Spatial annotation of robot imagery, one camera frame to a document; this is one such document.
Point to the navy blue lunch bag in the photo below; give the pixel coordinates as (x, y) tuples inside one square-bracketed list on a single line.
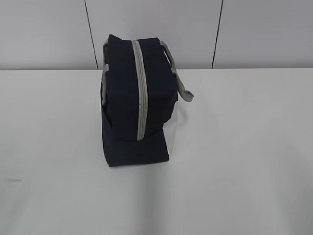
[(139, 89)]

